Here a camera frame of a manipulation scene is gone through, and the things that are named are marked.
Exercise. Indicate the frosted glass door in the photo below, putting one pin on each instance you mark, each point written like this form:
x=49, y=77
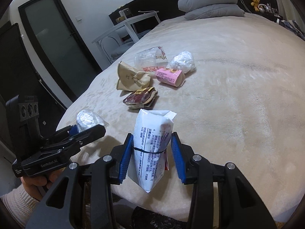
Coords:
x=54, y=38

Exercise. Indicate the brown teddy bear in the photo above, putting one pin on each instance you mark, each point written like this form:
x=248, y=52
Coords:
x=255, y=2

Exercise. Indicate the black trash bag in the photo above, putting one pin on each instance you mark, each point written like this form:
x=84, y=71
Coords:
x=154, y=219

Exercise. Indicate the pink paper cup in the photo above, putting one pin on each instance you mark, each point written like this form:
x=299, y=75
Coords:
x=166, y=76

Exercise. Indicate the brown snack wrapper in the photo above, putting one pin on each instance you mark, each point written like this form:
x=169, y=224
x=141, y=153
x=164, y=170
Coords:
x=138, y=97

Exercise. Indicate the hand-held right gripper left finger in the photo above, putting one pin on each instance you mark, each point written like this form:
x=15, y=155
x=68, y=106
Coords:
x=125, y=157

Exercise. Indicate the white chair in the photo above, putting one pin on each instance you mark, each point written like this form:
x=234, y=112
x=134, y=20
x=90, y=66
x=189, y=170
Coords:
x=128, y=26

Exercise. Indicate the person's left hand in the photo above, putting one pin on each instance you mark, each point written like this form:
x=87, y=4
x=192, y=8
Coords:
x=35, y=182

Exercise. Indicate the white crumpled plastic bag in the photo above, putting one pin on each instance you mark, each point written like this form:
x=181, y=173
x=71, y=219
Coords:
x=182, y=60

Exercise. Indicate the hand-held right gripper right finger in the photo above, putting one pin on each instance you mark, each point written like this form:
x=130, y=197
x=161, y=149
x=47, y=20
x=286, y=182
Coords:
x=177, y=157

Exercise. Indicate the patterned dark cloth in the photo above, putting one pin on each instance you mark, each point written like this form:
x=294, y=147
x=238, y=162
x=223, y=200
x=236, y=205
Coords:
x=292, y=27

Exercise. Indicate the white printed pouch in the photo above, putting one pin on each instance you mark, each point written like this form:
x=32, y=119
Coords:
x=149, y=133

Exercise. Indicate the white headphones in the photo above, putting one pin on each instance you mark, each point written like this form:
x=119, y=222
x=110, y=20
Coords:
x=262, y=7

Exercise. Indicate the clear plastic wrap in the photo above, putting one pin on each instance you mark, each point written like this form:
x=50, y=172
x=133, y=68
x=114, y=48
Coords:
x=87, y=120

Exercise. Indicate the beige fleece blanket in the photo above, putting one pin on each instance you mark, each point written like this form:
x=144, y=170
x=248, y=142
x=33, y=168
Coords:
x=238, y=88

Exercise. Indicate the person's left forearm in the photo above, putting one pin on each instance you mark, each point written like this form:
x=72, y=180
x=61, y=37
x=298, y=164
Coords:
x=16, y=205

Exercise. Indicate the clear plastic cup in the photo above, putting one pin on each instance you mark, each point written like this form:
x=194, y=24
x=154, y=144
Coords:
x=147, y=59

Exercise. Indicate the black wardrobe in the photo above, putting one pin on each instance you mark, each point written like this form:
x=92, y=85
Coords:
x=16, y=76

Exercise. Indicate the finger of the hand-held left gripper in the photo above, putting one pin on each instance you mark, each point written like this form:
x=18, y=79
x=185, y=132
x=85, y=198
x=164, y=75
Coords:
x=73, y=130
x=90, y=133

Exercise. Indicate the beige paper bag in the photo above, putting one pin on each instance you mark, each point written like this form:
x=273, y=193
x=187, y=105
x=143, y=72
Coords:
x=129, y=76

